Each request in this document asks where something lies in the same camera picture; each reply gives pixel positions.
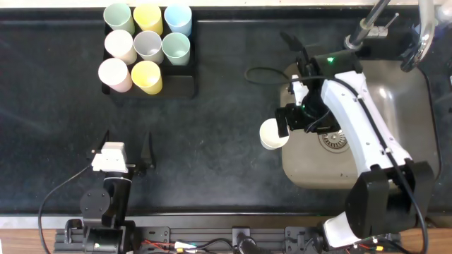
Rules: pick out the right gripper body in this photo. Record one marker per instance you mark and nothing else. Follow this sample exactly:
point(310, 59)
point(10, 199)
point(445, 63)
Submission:
point(298, 118)

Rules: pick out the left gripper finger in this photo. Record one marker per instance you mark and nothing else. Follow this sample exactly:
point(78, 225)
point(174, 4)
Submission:
point(147, 155)
point(97, 147)

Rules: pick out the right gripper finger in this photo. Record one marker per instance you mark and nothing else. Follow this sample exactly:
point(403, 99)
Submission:
point(282, 123)

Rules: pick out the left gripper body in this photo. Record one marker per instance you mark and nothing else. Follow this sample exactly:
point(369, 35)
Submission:
point(134, 168)

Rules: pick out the white cup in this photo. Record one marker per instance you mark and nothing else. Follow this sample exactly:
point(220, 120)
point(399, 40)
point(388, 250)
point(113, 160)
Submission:
point(119, 44)
point(270, 135)

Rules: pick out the pink cup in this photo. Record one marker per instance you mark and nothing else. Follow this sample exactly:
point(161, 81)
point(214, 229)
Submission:
point(113, 72)

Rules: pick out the yellow cup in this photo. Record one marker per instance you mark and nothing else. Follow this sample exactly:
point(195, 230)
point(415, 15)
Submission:
point(145, 75)
point(147, 16)

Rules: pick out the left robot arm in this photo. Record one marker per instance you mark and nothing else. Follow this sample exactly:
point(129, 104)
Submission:
point(95, 202)

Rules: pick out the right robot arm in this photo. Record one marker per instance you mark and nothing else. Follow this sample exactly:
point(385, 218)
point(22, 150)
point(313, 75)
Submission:
point(353, 116)

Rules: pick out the black tray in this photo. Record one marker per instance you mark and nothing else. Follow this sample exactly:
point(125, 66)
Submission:
point(180, 84)

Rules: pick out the grey cup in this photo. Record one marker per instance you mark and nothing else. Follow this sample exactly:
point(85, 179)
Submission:
point(148, 44)

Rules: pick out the green cup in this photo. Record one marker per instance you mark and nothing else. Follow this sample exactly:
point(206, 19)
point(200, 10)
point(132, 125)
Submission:
point(175, 46)
point(118, 16)

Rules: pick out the steel tap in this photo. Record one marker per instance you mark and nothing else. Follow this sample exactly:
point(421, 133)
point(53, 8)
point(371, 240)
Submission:
point(365, 24)

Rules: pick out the steel sink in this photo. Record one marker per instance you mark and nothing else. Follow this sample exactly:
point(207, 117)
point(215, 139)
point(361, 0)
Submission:
point(413, 106)

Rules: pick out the blue cup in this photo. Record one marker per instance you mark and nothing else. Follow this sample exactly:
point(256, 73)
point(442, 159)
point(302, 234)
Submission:
point(177, 17)

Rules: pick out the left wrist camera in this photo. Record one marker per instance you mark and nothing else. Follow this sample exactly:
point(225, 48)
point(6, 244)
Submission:
point(110, 157)

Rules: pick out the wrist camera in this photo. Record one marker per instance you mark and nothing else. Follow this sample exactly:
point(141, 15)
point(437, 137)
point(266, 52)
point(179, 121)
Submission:
point(299, 90)
point(110, 157)

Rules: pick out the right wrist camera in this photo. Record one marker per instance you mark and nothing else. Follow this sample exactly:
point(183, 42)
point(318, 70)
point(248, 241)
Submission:
point(299, 90)

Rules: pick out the mounting rail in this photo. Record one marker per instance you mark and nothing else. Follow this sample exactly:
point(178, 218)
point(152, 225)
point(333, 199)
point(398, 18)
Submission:
point(205, 234)

